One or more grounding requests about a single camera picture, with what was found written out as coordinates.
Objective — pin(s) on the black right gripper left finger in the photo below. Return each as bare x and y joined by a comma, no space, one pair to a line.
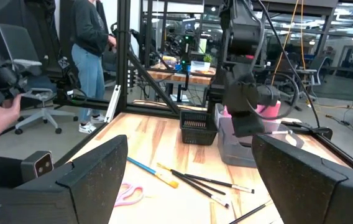
95,186

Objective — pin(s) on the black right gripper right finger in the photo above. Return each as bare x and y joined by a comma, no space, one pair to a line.
304,193

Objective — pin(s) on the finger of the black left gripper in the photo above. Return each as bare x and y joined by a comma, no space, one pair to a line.
241,127
256,126

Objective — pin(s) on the dark pink paint bottle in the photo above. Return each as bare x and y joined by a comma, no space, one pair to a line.
271,112

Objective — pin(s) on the smoky grey plastic bin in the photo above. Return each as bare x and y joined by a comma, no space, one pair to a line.
235,149

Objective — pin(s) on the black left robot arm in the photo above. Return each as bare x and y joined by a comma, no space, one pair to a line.
241,34

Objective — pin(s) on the black neighbouring station robot arm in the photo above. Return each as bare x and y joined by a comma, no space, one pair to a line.
176,43

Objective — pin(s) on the clear plastic bin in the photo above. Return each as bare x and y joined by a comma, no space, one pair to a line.
218,113

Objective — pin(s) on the pink scissors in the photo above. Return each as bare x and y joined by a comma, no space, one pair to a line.
120,203

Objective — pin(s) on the black mesh basket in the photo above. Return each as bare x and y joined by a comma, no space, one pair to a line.
196,133

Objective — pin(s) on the small green plant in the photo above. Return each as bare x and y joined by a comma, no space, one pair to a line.
208,58

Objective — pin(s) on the white container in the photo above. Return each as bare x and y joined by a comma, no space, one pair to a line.
199,66

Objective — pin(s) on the wooden work table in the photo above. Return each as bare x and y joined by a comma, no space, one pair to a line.
176,77

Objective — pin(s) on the black office desk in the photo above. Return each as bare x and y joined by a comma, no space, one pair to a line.
307,71

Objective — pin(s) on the black device with green light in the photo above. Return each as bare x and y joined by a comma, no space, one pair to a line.
67,81

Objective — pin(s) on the person's hand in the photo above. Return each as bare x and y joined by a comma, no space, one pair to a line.
2,116

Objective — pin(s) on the person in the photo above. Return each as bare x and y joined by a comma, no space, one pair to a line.
86,31

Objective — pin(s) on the white office chair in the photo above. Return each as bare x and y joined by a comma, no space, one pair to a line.
24,40

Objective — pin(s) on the small silver camera box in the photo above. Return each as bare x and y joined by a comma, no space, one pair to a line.
38,166

